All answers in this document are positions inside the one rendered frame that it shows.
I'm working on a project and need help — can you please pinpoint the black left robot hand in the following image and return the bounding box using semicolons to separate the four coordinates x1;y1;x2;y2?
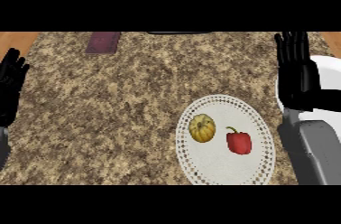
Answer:
0;47;31;128

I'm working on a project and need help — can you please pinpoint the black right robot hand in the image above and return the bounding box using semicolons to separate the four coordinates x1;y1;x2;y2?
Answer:
273;31;341;112

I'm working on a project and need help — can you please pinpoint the yellow squash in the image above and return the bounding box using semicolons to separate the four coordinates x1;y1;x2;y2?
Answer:
188;113;217;144

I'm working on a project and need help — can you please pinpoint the white plate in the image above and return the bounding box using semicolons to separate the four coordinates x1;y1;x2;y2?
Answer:
275;54;341;135

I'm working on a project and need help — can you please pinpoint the maroon flat book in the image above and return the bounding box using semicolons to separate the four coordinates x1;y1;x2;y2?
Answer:
84;32;123;55

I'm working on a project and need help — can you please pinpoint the white round lace placemat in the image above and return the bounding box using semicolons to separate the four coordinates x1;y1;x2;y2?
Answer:
174;94;278;186

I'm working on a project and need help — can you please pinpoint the red bell pepper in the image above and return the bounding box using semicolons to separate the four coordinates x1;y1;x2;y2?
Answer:
224;126;252;155

